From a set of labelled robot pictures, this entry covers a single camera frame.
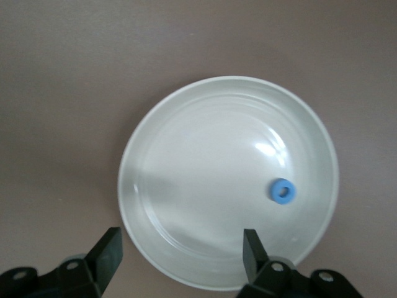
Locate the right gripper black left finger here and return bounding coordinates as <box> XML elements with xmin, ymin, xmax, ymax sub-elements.
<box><xmin>0</xmin><ymin>227</ymin><xmax>124</xmax><ymax>298</ymax></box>

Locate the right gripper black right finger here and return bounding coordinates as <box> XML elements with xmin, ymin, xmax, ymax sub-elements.
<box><xmin>237</xmin><ymin>228</ymin><xmax>364</xmax><ymax>298</ymax></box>

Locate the blue foam letter o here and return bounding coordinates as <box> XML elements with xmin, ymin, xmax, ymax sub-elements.
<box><xmin>268</xmin><ymin>178</ymin><xmax>296</xmax><ymax>206</ymax></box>

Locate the beige brown plate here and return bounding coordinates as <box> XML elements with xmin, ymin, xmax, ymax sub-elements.
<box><xmin>117</xmin><ymin>75</ymin><xmax>339</xmax><ymax>292</ymax></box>

